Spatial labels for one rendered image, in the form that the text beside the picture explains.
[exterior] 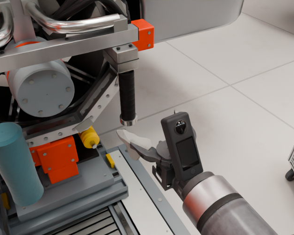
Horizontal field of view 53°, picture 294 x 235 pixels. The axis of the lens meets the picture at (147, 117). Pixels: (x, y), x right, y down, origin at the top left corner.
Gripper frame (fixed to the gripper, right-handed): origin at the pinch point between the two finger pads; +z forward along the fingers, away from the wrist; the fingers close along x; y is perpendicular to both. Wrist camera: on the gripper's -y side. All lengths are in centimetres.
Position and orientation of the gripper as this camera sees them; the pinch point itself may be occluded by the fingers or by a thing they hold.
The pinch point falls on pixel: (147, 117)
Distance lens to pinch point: 62.6
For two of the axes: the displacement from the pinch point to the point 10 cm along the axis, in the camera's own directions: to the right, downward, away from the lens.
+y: 0.0, 7.7, 6.4
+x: 8.8, -3.0, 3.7
